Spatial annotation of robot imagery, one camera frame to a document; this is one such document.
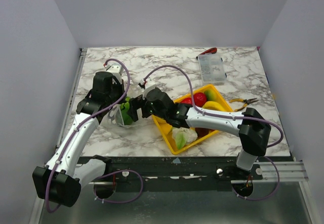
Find yellow toy banana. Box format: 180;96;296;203
202;101;228;112

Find white toy cauliflower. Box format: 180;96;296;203
172;127;198;150

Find yellow plastic tray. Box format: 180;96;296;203
151;83;233;156

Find clear dotted zip top bag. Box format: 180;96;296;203
106;104;131;127

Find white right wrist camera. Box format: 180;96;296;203
138;79;156;99

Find green yellow toy mango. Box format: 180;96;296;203
204;89;218;102

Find red toy bell pepper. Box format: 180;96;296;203
181;97;193;105

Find green toy watermelon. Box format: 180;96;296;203
119;97;133;125

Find red toy apple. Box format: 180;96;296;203
193;92;207;107

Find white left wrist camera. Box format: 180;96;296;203
105;63;124;77

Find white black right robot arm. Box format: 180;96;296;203
127;88;271;180

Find dark red toy fruit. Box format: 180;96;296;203
195;127;213;138

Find red black utility knife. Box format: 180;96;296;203
196;47;218;59

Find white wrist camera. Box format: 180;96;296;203
105;63;124;77
138;79;156;99

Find yellow handled pliers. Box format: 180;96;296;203
229;98;259;112

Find clear plastic screw box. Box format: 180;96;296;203
197;54;227;84

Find aluminium rail front right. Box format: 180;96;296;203
259;161;309;182

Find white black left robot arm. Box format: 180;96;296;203
32;69;126;207

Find black front mounting bar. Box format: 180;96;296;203
94;157;262;196

